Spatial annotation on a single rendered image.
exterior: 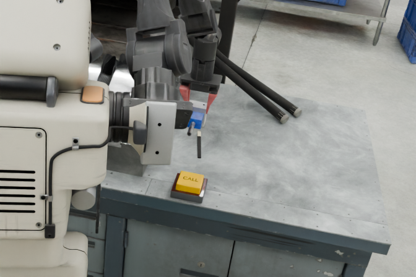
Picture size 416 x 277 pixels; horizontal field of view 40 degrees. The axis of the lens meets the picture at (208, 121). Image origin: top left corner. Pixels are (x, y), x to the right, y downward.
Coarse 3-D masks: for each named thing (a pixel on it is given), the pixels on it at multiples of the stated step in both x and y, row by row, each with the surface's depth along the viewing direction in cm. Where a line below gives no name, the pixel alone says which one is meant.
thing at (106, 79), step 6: (108, 54) 170; (108, 60) 169; (114, 60) 171; (120, 60) 168; (102, 66) 166; (108, 66) 170; (114, 66) 166; (102, 72) 166; (108, 72) 171; (102, 78) 165; (108, 78) 165; (108, 84) 163
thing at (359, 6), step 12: (252, 0) 482; (264, 0) 481; (276, 0) 482; (288, 0) 487; (300, 0) 491; (348, 0) 509; (360, 0) 513; (372, 0) 517; (324, 12) 478; (336, 12) 477; (348, 12) 476; (360, 12) 480; (372, 12) 484; (384, 12) 473
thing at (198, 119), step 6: (192, 102) 149; (198, 102) 150; (198, 108) 147; (204, 108) 147; (192, 114) 146; (198, 114) 146; (204, 114) 148; (192, 120) 144; (198, 120) 144; (204, 120) 149; (192, 126) 142; (198, 126) 145; (192, 132) 141
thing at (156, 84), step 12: (144, 72) 96; (156, 72) 95; (168, 72) 97; (144, 84) 94; (156, 84) 94; (168, 84) 95; (132, 96) 95; (144, 96) 93; (156, 96) 93; (168, 96) 94; (180, 108) 93; (192, 108) 94; (180, 120) 97
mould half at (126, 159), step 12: (96, 60) 170; (96, 72) 165; (120, 72) 166; (120, 84) 163; (132, 84) 163; (180, 84) 184; (108, 156) 143; (120, 156) 142; (132, 156) 142; (108, 168) 145; (120, 168) 144; (132, 168) 144; (144, 168) 146
